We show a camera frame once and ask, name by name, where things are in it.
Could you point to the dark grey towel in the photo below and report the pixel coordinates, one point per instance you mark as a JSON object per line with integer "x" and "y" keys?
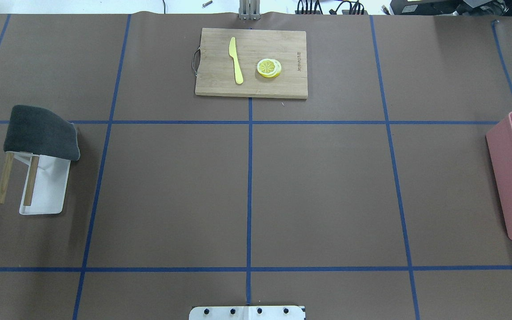
{"x": 39, "y": 131}

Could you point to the yellow lemon slices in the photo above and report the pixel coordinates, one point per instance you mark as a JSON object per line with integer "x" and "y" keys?
{"x": 269, "y": 68}

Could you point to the bamboo cutting board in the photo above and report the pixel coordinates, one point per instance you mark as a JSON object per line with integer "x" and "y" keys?
{"x": 215, "y": 73}

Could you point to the yellow plastic knife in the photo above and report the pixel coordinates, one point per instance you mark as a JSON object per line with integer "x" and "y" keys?
{"x": 238, "y": 75}

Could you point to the white towel rack tray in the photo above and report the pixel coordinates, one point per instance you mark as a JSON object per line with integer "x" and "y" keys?
{"x": 49, "y": 187}

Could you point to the inner wooden rack bar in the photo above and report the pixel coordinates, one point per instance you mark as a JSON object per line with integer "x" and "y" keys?
{"x": 31, "y": 180}

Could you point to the wooden rack bar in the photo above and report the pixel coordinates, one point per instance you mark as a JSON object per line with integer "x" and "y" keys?
{"x": 5, "y": 177}
{"x": 31, "y": 180}

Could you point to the outer wooden rack bar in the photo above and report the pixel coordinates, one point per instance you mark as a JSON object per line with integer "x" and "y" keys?
{"x": 5, "y": 177}

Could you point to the aluminium frame post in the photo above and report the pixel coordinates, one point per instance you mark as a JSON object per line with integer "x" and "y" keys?
{"x": 249, "y": 10}

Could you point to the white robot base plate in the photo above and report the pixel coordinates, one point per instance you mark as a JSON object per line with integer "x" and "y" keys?
{"x": 267, "y": 312}

